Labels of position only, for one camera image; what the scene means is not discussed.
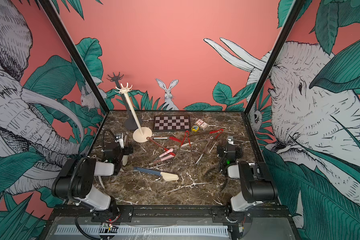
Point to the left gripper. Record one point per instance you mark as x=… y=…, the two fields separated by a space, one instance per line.
x=125 y=149

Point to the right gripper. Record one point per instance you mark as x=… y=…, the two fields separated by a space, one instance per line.
x=225 y=150

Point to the red handled steel tongs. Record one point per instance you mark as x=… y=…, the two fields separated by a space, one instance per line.
x=219 y=132

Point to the cream utensil rack stand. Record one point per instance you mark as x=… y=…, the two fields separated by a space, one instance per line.
x=142 y=134

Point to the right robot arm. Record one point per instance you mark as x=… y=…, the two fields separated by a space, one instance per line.
x=257 y=185

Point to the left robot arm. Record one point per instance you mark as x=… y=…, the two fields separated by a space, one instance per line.
x=75 y=180

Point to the black tongs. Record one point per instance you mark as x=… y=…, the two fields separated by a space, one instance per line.
x=218 y=174

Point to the white tipped steel tongs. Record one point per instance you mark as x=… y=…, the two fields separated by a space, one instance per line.
x=210 y=140

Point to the dark grey utensil rack stand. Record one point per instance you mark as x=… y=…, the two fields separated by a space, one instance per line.
x=130 y=123

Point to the pink tipped steel tongs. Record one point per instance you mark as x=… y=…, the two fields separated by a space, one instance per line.
x=168 y=154

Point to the playing card box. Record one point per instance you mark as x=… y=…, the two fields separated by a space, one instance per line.
x=201 y=124

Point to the small yellow toy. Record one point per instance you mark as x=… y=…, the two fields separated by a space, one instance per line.
x=195 y=128

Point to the chessboard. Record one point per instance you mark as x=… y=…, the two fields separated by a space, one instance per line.
x=171 y=123

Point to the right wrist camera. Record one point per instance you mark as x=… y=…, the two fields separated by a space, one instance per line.
x=230 y=140

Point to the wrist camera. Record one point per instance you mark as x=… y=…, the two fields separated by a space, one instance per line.
x=230 y=140
x=119 y=138

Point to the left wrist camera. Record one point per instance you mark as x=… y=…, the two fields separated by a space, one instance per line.
x=119 y=138

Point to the white slotted cable duct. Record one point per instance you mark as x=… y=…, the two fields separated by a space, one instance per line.
x=126 y=230

